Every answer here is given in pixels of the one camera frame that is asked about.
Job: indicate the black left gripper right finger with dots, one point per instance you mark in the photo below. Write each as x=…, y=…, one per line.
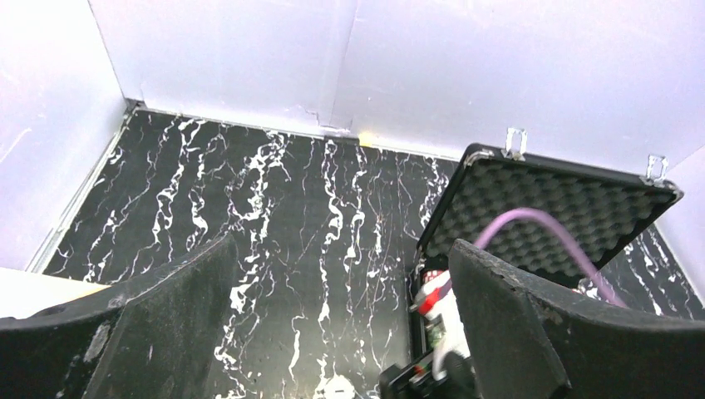
x=531, y=338

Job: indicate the white poker chip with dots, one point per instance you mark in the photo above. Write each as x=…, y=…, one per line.
x=338, y=387

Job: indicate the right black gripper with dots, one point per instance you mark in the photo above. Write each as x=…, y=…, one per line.
x=416, y=380

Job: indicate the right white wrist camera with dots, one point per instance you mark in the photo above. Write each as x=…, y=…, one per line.
x=436, y=303

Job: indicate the black poker set case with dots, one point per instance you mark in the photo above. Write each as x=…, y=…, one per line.
x=603, y=210

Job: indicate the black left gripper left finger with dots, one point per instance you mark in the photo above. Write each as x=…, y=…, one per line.
x=150, y=336

